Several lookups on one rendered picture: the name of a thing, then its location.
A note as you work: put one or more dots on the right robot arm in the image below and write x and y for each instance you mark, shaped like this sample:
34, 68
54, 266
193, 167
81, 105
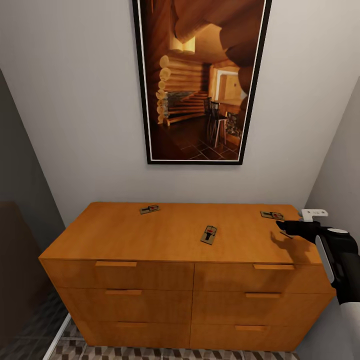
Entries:
339, 255

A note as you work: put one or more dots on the mousetrap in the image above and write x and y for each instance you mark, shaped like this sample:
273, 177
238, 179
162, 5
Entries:
284, 233
150, 209
273, 215
209, 234

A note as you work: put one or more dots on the cabinet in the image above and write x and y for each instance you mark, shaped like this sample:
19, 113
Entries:
146, 280

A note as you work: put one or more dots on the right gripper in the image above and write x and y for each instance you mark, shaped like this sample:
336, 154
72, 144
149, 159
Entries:
296, 228

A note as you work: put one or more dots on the picture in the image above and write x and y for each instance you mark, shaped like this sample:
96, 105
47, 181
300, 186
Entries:
199, 63

